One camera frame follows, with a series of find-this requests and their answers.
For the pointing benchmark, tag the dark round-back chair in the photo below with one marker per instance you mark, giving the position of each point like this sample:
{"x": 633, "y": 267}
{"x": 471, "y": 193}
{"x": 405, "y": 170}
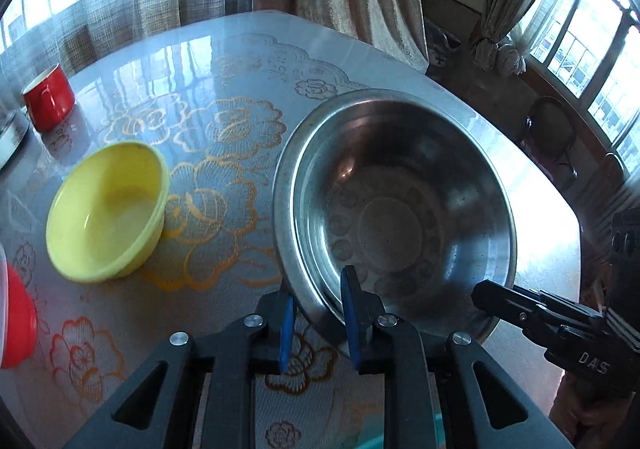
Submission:
{"x": 612, "y": 179}
{"x": 550, "y": 139}

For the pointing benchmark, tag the white glass electric kettle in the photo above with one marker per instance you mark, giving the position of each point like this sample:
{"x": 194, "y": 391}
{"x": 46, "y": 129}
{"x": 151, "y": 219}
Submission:
{"x": 12, "y": 139}

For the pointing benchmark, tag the blue white patterned bag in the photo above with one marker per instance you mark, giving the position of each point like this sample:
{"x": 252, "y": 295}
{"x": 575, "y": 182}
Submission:
{"x": 442, "y": 44}

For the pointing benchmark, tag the yellow bowl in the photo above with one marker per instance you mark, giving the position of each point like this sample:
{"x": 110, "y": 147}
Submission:
{"x": 110, "y": 209}

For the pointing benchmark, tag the red mug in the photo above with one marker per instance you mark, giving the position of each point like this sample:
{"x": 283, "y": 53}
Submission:
{"x": 50, "y": 99}

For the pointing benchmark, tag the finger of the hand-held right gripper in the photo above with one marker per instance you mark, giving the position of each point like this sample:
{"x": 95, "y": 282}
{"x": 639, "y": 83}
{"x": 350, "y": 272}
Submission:
{"x": 505, "y": 304}

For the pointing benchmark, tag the stainless steel bowl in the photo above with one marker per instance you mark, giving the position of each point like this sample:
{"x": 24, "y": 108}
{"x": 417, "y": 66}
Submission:
{"x": 400, "y": 189}

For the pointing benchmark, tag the side window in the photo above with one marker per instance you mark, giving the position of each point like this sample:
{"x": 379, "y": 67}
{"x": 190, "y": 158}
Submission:
{"x": 585, "y": 54}

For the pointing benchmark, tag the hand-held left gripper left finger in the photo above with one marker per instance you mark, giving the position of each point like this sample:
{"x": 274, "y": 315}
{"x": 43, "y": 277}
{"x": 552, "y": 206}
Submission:
{"x": 286, "y": 329}

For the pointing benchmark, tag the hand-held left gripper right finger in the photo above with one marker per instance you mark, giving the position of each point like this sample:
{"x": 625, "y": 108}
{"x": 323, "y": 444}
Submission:
{"x": 350, "y": 324}

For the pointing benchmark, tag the tied beige curtain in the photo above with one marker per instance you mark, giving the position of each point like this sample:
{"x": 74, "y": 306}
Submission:
{"x": 510, "y": 4}

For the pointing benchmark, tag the red bowl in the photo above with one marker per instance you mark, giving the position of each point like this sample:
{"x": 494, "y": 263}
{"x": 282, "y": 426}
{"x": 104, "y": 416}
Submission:
{"x": 17, "y": 319}

